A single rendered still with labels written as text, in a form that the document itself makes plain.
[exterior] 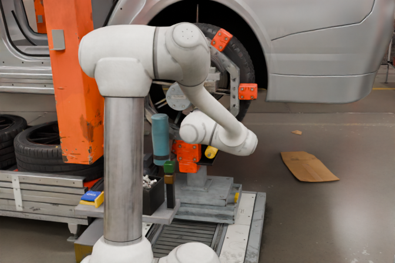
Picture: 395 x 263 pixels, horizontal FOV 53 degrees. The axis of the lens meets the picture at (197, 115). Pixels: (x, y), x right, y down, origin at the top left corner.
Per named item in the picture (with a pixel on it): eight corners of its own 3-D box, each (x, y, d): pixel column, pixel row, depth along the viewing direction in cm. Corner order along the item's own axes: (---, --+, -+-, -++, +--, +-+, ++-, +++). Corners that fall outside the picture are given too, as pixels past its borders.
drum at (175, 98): (201, 101, 211) (201, 76, 207) (193, 113, 191) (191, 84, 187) (176, 101, 214) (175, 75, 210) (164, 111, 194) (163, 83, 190)
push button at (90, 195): (102, 196, 179) (102, 191, 178) (95, 203, 173) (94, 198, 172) (88, 194, 181) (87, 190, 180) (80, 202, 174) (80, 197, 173)
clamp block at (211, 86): (218, 88, 187) (218, 77, 185) (215, 92, 178) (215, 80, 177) (208, 87, 188) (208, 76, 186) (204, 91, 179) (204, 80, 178)
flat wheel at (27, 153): (127, 145, 297) (125, 115, 290) (116, 184, 233) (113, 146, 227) (37, 149, 292) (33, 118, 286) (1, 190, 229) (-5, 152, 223)
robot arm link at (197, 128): (183, 130, 160) (213, 140, 159) (171, 143, 146) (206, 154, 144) (189, 105, 157) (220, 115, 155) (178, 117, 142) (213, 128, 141)
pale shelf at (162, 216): (180, 205, 177) (180, 198, 176) (169, 225, 161) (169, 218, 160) (92, 196, 187) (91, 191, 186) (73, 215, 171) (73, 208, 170)
